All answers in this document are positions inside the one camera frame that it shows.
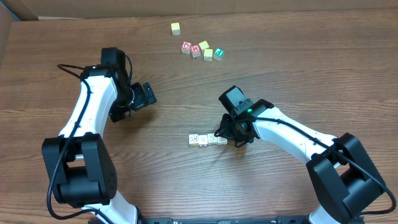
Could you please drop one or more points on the far yellow block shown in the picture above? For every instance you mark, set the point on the far yellow block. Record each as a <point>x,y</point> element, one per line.
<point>175,28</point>

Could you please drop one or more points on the red O block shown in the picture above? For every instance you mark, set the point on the red O block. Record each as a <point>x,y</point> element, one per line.
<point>186,47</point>

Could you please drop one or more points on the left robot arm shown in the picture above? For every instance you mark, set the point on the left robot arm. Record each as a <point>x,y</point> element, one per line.
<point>83,178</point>

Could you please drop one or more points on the yellow block upper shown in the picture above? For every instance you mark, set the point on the yellow block upper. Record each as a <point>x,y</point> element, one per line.
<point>203,45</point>

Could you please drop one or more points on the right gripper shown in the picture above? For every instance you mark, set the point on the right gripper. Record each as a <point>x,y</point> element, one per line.
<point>226,130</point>

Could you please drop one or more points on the white number block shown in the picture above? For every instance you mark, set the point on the white number block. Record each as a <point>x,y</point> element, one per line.
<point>203,140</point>

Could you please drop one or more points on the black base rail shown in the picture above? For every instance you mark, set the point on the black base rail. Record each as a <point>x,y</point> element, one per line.
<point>224,221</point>

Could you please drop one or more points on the white block yellow side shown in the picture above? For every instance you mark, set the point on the white block yellow side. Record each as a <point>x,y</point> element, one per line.
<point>193,140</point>

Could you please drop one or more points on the yellow block lower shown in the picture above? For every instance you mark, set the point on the yellow block lower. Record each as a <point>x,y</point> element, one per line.
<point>208,55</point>

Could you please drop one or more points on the green B block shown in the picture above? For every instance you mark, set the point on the green B block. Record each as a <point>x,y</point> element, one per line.
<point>221,141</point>

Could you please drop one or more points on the cardboard box edge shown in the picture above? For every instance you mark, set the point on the cardboard box edge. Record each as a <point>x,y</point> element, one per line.
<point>36,9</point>

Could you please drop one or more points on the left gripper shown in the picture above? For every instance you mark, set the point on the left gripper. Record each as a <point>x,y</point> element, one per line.
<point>142,99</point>

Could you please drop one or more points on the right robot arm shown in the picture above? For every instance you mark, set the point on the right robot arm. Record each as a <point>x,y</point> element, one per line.
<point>344,177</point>

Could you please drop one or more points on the green E block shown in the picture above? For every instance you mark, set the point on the green E block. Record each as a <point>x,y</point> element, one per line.
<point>218,54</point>

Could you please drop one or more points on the white block red side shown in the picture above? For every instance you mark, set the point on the white block red side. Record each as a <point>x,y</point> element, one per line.
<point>212,139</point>

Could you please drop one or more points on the red W block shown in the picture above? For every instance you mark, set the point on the red W block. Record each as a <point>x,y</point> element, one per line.
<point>195,51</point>

